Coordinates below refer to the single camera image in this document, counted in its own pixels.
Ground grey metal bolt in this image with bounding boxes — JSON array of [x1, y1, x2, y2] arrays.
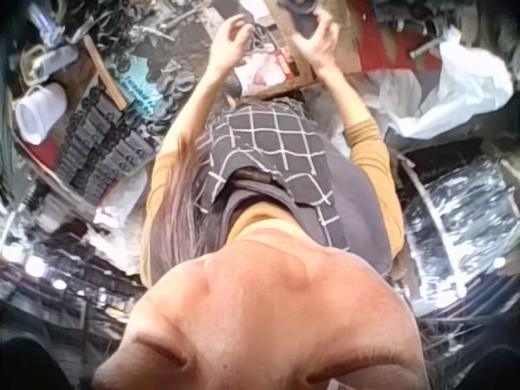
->
[[409, 38, 443, 61]]

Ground person's right hand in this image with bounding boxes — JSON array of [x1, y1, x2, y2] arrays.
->
[[291, 9, 347, 78]]

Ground red and white printed bag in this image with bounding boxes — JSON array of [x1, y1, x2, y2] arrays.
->
[[234, 38, 302, 97]]

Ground white plastic bag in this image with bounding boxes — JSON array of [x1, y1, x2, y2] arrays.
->
[[375, 27, 515, 140]]

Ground brown cardboard box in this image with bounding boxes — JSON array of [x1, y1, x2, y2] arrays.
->
[[259, 0, 365, 101]]

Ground teal printed packet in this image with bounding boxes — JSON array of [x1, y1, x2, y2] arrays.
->
[[119, 60, 164, 117]]

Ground white plastic cup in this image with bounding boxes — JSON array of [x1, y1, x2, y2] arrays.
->
[[15, 82, 68, 146]]

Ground heap of shiny dark parts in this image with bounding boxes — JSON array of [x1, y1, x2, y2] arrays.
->
[[404, 152, 520, 312]]

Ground pile of black rubber rings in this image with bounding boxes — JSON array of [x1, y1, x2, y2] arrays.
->
[[152, 67, 198, 135]]

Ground person's left hand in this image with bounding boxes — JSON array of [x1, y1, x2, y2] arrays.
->
[[208, 15, 256, 78]]

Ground dark metal part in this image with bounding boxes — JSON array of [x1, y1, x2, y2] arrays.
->
[[279, 0, 323, 40]]

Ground red tray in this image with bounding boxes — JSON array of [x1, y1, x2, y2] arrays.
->
[[357, 0, 446, 75]]

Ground tray of dark metal parts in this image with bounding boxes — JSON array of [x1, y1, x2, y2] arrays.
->
[[51, 87, 160, 206]]

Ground clear plastic jar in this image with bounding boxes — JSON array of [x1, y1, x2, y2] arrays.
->
[[19, 40, 80, 85]]

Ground wooden stick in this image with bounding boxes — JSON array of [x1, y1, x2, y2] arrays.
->
[[82, 33, 129, 111]]

